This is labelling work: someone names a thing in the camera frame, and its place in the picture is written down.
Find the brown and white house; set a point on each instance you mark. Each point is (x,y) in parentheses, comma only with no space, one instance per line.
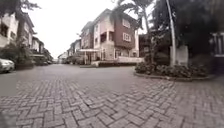
(115,36)

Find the grey brick paved road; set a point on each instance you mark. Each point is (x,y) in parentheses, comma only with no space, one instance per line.
(100,100)

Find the palm tree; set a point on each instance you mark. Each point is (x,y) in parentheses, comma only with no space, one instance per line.
(146,23)

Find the planting bed with bushes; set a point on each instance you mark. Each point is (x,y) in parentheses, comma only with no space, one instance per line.
(173,70)

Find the grey kerb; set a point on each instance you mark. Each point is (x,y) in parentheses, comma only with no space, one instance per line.
(173,78)

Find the pale pole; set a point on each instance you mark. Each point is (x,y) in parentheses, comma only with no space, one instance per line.
(172,40)

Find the grey pillar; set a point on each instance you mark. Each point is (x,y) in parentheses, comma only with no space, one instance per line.
(182,55)

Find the dark trees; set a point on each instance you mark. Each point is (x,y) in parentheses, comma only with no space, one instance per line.
(196,23)

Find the green bushes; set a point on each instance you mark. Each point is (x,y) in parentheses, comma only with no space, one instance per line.
(18,55)

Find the white car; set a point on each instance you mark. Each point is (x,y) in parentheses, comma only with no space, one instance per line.
(6,65)

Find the row of pale buildings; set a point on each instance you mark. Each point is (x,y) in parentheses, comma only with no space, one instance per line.
(10,30)

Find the low white wall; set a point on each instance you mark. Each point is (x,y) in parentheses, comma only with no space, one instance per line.
(128,59)

